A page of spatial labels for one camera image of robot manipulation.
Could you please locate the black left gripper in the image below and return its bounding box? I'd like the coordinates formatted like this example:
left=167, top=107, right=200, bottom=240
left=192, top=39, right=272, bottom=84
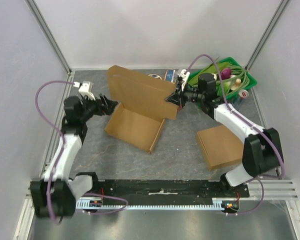
left=79, top=93, right=117, bottom=122

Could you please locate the cardboard sheet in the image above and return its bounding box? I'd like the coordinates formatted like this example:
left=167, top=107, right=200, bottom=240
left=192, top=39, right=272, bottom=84
left=104, top=65, right=178, bottom=154

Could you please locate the brown cardboard box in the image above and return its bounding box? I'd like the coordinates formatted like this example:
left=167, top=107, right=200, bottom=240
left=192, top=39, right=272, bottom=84
left=195, top=125, right=244, bottom=171

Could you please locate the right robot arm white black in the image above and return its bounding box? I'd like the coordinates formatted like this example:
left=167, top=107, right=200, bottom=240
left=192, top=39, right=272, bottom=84
left=166, top=69, right=284, bottom=197

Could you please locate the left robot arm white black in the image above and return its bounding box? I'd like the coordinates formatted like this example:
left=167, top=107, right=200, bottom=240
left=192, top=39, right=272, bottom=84
left=30, top=94, right=118, bottom=219

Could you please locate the yellow sponge block blue label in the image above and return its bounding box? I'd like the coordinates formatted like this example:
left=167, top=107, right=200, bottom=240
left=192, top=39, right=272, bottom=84
left=164, top=69, right=177, bottom=84

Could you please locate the yellow tape roll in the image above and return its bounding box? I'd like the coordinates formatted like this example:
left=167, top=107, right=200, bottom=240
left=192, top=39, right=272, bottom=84
left=148, top=74, right=162, bottom=79

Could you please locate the green leafy vegetable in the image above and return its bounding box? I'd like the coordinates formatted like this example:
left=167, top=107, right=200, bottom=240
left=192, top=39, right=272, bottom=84
left=187, top=61, right=231, bottom=86

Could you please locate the purple onion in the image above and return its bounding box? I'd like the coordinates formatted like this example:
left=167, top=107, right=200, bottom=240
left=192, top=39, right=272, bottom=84
left=220, top=67, right=232, bottom=80

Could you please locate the green plastic tray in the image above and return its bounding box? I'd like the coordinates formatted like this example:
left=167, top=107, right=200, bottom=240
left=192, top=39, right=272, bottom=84
left=192, top=57, right=257, bottom=101

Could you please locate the brown mushroom toy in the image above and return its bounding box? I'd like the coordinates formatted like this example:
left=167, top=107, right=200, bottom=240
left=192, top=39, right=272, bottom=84
left=230, top=78, right=242, bottom=91

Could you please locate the green long beans bundle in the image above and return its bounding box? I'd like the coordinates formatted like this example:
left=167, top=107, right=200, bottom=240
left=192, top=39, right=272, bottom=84
left=222, top=65, right=250, bottom=97

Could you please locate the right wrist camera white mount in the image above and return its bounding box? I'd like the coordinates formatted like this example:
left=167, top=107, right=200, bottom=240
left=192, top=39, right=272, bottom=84
left=177, top=69, right=190, bottom=91

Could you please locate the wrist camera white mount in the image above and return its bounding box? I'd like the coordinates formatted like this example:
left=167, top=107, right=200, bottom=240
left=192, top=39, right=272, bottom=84
left=177, top=69, right=190, bottom=91
left=73, top=81, right=96, bottom=101

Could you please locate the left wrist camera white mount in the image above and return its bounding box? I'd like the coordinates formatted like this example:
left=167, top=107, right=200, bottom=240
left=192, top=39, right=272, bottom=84
left=73, top=81, right=96, bottom=101

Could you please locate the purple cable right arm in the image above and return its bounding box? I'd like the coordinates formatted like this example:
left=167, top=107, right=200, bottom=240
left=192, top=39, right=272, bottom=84
left=186, top=54, right=286, bottom=216

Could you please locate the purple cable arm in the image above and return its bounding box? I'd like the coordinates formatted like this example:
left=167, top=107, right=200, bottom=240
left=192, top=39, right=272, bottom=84
left=34, top=80, right=129, bottom=225
left=186, top=54, right=286, bottom=216

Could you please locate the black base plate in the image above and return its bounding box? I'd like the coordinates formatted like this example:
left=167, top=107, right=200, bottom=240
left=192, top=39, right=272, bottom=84
left=89, top=179, right=250, bottom=203

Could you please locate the grey slotted cable duct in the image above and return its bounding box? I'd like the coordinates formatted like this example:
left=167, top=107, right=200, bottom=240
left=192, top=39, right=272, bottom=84
left=75, top=197, right=239, bottom=211

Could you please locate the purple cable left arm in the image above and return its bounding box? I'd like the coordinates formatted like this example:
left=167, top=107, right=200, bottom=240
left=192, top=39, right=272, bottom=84
left=34, top=80, right=129, bottom=225

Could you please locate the aluminium frame post left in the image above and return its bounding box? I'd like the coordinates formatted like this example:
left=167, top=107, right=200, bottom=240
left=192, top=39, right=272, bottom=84
left=25, top=0, right=72, bottom=74

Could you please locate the aluminium frame post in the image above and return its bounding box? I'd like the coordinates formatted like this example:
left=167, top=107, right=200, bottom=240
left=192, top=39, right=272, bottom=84
left=245, top=0, right=291, bottom=71
left=25, top=0, right=72, bottom=74

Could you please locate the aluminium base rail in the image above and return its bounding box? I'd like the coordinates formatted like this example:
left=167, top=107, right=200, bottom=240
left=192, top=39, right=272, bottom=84
left=24, top=178, right=298, bottom=200

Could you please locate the aluminium frame post right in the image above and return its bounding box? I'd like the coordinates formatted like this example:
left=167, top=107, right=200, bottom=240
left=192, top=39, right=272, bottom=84
left=245, top=0, right=291, bottom=71

